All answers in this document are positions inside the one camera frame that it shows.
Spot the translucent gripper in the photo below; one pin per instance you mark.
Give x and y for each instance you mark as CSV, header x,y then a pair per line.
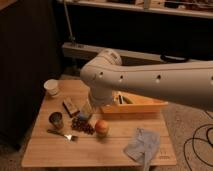
x,y
86,111

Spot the metal fork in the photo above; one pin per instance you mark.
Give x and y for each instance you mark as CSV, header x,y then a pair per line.
x,y
67,136

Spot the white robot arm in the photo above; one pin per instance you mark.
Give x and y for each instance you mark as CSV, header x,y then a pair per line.
x,y
189,83

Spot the metal cup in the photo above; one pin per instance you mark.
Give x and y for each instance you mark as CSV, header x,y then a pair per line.
x,y
56,120

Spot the white paper cup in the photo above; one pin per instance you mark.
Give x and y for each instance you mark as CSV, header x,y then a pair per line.
x,y
52,87

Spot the dark grape bunch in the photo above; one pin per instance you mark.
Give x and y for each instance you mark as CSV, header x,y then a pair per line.
x,y
82,126

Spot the brown chocolate bar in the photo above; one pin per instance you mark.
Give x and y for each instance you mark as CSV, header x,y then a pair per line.
x,y
70,107

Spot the orange apple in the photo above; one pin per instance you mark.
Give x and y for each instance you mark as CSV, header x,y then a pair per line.
x,y
101,128

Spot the wooden table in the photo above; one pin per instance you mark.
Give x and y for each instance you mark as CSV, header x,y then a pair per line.
x,y
48,150

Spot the yellow plastic bin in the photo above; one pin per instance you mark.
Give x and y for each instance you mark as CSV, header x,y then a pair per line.
x,y
131,103

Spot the grey cloth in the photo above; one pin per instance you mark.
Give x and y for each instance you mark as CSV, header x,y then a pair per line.
x,y
143,147

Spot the grey metal shelf beam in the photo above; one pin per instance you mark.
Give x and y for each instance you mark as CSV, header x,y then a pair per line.
x,y
87,52

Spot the black handle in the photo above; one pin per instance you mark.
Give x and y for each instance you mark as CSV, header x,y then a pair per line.
x,y
173,59

